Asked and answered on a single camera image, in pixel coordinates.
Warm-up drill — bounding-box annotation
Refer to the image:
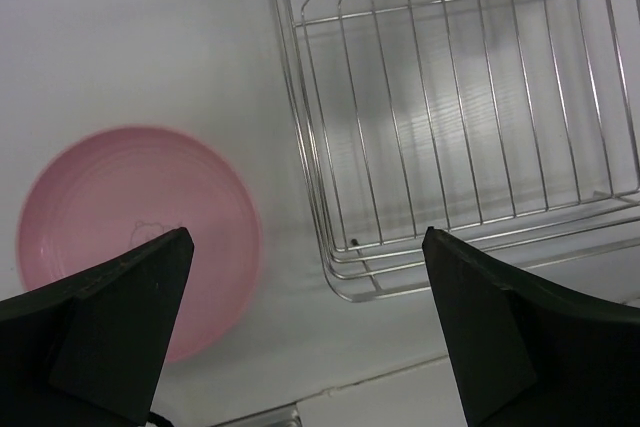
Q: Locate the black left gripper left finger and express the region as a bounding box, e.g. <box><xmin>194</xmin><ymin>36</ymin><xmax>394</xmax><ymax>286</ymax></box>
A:
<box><xmin>1</xmin><ymin>228</ymin><xmax>194</xmax><ymax>426</ymax></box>

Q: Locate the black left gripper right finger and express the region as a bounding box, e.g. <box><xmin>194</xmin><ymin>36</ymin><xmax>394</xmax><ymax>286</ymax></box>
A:
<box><xmin>422</xmin><ymin>227</ymin><xmax>639</xmax><ymax>426</ymax></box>

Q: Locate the pink plastic plate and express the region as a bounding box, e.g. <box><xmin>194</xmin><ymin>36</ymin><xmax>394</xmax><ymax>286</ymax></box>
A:
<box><xmin>16</xmin><ymin>126</ymin><xmax>262</xmax><ymax>363</ymax></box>

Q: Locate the metal wire dish rack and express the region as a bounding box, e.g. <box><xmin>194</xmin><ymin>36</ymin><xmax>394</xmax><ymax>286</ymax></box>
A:
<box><xmin>271</xmin><ymin>0</ymin><xmax>639</xmax><ymax>303</ymax></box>

